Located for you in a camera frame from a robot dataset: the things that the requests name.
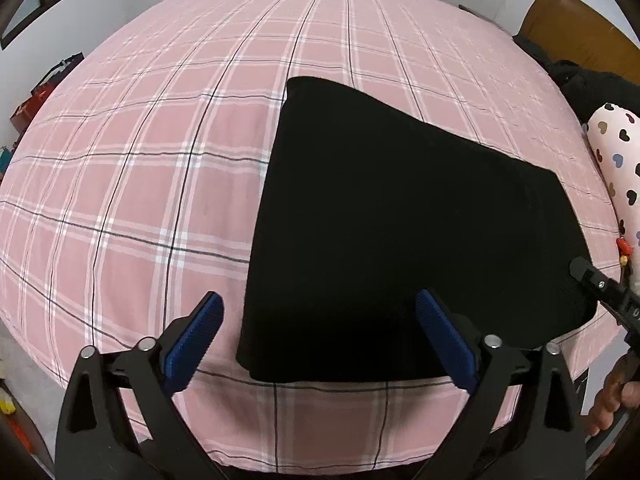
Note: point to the wooden headboard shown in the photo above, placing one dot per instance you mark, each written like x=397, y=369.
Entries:
x=585, y=25

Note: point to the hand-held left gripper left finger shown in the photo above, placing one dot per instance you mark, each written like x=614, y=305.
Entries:
x=200, y=332

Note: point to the heart print pillow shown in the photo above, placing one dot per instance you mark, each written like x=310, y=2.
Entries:
x=617, y=160

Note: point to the red gift bag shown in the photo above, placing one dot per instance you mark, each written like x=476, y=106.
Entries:
x=27, y=110

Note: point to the black pants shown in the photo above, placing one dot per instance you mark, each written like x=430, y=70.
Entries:
x=400, y=235

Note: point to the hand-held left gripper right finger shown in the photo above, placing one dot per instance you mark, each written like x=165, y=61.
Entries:
x=445, y=335

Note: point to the person's right hand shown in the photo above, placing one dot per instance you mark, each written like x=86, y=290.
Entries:
x=607, y=395

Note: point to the small red yellow toy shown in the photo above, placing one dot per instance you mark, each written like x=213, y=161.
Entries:
x=623, y=250

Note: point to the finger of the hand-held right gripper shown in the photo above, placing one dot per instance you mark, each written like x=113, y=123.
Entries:
x=600, y=285

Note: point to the dark clothing pile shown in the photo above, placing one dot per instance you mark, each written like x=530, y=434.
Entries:
x=595, y=90

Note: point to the bed with pink plaid sheet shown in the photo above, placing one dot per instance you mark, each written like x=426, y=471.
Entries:
x=150, y=160

